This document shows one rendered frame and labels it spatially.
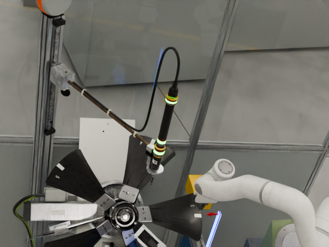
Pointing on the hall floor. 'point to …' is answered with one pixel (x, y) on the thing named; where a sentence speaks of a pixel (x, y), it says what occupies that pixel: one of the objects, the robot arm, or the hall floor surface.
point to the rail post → (178, 240)
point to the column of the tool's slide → (38, 160)
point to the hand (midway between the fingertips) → (201, 204)
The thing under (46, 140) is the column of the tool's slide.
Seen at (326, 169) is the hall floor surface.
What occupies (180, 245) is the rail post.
